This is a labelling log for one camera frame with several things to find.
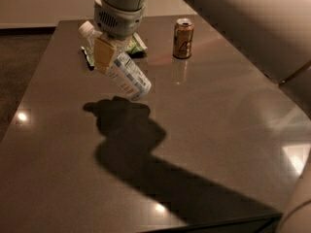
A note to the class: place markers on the clear plastic water bottle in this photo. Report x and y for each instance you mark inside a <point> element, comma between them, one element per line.
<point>122,70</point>

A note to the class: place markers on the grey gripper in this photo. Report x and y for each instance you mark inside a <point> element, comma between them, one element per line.
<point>120,22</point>

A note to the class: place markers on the green chip bag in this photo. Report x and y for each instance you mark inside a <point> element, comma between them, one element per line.
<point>135,48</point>

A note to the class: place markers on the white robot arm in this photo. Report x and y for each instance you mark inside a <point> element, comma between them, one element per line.
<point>276,36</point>

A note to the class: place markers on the brown soda can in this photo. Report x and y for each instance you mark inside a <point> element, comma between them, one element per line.
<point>182,39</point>

